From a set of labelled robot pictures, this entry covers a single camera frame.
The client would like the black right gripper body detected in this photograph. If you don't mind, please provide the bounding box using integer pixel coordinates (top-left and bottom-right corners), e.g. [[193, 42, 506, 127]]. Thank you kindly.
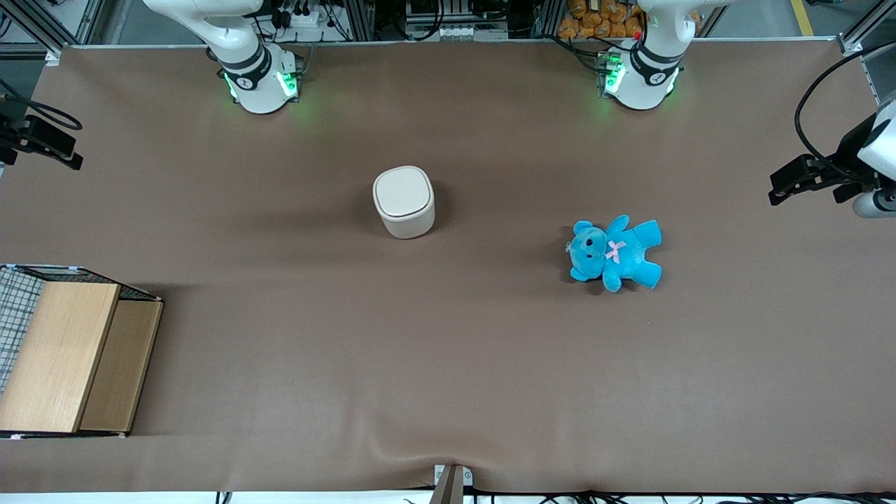
[[0, 114, 33, 166]]

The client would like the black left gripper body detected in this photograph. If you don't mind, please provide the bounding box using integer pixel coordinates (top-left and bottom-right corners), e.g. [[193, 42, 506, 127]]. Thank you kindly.
[[815, 112, 881, 195]]

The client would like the white trash can lid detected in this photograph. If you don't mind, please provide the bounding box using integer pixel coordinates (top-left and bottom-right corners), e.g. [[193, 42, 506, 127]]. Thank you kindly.
[[372, 166, 432, 218]]

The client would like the white plastic trash can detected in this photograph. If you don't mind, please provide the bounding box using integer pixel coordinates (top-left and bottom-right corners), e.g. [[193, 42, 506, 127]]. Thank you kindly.
[[372, 166, 435, 240]]

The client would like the blue teddy bear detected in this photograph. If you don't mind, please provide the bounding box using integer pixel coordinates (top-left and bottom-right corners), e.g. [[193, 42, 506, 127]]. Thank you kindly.
[[566, 215, 663, 293]]

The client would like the orange plush toys pile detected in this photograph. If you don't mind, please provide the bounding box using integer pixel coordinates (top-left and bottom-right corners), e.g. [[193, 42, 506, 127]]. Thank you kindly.
[[558, 0, 645, 41]]

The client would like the white power strip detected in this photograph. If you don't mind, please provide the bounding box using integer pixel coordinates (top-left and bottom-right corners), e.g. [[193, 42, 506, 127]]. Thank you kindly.
[[275, 6, 331, 29]]

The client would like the brown table mat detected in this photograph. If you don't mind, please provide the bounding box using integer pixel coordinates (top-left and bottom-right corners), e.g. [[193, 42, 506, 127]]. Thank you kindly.
[[0, 38, 896, 494]]

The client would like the grey cylindrical wrist camera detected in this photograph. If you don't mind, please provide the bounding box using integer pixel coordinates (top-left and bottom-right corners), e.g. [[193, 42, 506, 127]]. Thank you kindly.
[[852, 188, 896, 219]]

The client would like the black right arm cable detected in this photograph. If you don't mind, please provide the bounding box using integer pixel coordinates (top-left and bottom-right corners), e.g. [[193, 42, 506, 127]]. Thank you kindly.
[[0, 77, 84, 132]]

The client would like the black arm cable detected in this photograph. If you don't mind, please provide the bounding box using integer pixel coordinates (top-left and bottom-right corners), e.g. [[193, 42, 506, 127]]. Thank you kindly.
[[794, 42, 896, 176], [0, 77, 84, 132]]

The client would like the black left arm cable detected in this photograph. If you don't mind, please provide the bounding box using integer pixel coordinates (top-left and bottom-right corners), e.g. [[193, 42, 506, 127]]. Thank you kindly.
[[794, 42, 896, 176]]

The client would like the aluminium frame post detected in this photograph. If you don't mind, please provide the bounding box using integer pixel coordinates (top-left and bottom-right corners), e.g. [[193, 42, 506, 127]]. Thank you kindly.
[[0, 0, 106, 65], [836, 0, 896, 57]]

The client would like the wooden wire mesh shelf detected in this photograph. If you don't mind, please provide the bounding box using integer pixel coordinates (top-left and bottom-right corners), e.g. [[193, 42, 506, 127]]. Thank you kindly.
[[0, 264, 165, 440]]

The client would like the black cable bundle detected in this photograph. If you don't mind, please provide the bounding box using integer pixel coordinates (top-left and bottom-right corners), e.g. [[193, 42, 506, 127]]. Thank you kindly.
[[402, 489, 896, 504]]

